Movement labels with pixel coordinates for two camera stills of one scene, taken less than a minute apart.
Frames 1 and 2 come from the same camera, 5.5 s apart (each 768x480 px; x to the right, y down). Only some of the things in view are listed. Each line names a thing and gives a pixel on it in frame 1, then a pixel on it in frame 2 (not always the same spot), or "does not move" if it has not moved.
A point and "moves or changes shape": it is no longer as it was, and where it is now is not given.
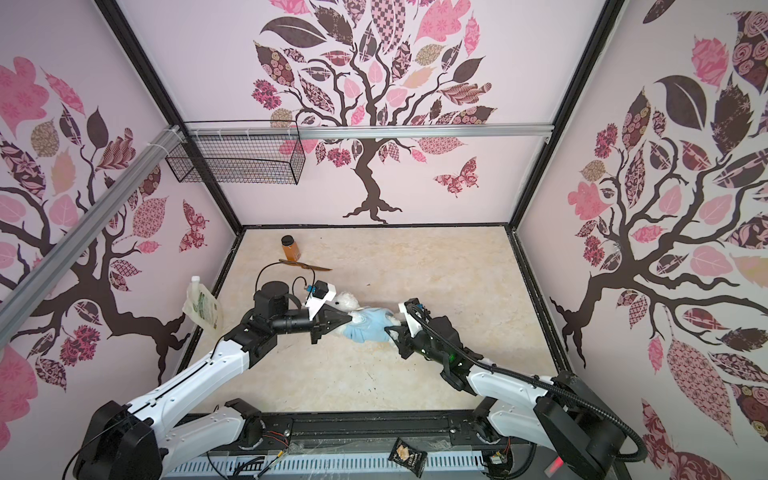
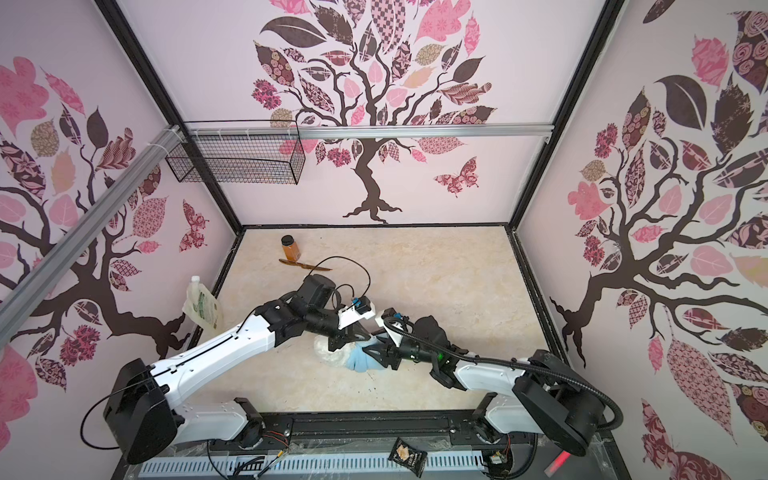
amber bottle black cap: x=290 y=248 does not move
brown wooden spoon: x=303 y=265 does not move
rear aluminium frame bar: x=365 y=131 does not move
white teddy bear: x=348 y=302 moves or changes shape
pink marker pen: x=554 y=466 does not move
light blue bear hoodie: x=369 y=324 moves or changes shape
